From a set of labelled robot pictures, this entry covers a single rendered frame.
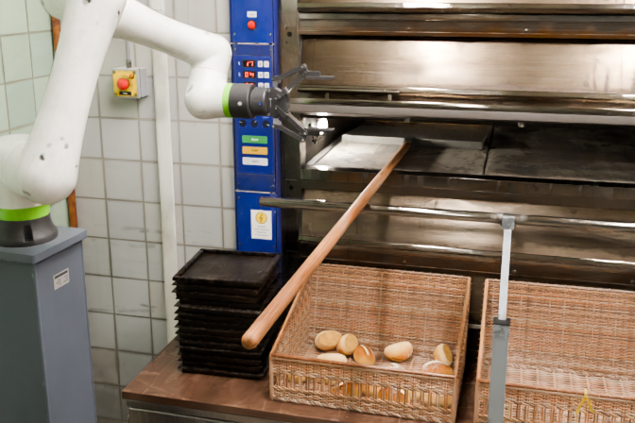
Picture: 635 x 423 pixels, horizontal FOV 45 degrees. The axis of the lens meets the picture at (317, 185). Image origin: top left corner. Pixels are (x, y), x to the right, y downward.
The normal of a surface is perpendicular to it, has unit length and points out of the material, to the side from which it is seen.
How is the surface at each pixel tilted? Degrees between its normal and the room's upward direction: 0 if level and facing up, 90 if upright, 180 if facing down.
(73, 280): 90
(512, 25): 90
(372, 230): 70
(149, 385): 0
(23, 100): 90
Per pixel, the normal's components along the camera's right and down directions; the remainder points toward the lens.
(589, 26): -0.25, 0.24
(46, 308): 0.95, 0.07
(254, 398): 0.00, -0.97
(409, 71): -0.25, -0.09
